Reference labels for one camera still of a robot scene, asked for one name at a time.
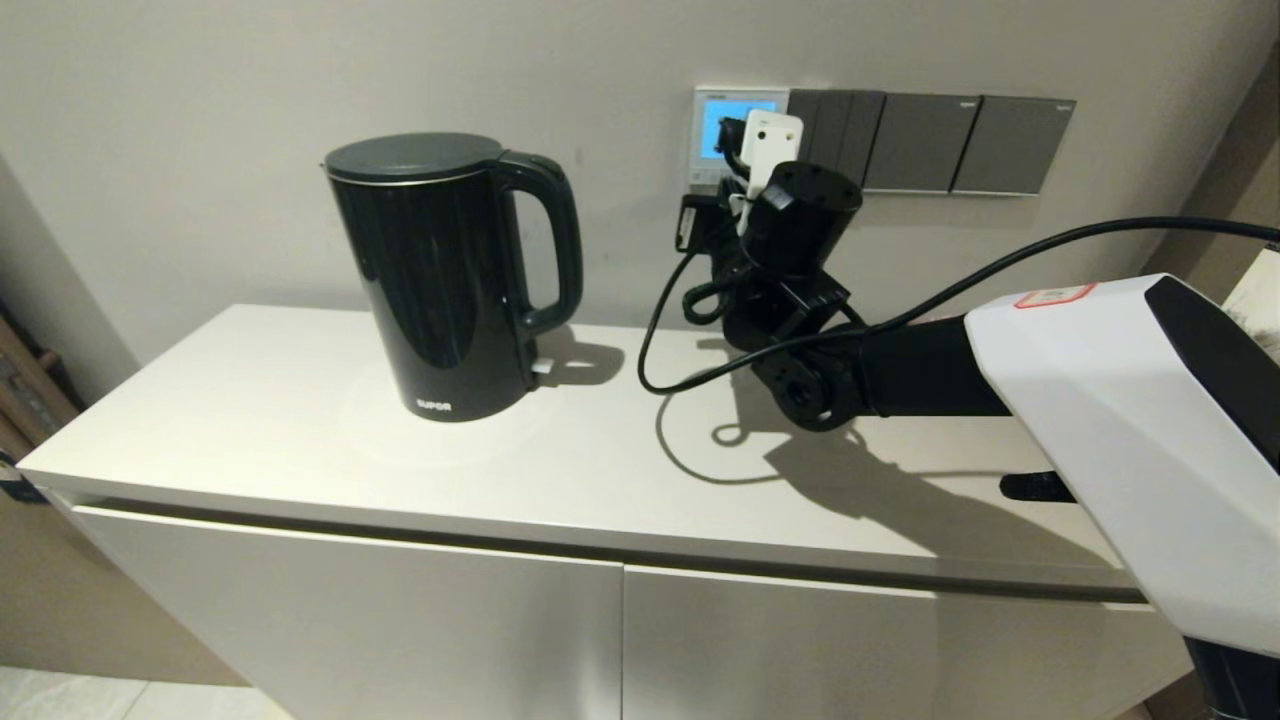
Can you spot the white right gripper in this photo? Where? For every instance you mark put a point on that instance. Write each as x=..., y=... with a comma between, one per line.
x=772, y=140

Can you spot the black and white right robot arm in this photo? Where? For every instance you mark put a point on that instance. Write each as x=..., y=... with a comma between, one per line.
x=920, y=370

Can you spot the white thermostat with blue screen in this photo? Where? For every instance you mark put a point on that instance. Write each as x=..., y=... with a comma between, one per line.
x=708, y=120

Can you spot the black electric kettle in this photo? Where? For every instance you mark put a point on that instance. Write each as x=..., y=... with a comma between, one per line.
x=440, y=300

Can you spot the white cabinet door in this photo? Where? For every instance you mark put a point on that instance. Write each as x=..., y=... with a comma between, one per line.
x=850, y=660
x=350, y=630

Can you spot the white cabinet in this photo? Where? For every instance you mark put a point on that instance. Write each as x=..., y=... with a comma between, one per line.
x=300, y=460

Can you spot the white bedding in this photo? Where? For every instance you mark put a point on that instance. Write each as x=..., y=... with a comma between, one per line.
x=1262, y=300

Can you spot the wooden rack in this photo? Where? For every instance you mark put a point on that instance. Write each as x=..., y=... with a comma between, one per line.
x=25, y=390

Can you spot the blue and white item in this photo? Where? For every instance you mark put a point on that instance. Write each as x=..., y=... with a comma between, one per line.
x=15, y=485

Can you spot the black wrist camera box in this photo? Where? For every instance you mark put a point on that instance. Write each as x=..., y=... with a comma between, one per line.
x=697, y=225

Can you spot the grey triple rocker wall switch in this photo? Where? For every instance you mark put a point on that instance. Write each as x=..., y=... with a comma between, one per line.
x=840, y=125

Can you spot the grey single wall switch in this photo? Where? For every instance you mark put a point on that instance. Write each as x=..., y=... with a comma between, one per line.
x=925, y=140
x=1012, y=145

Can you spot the brown wooden door frame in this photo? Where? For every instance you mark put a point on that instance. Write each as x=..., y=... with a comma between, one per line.
x=1230, y=150

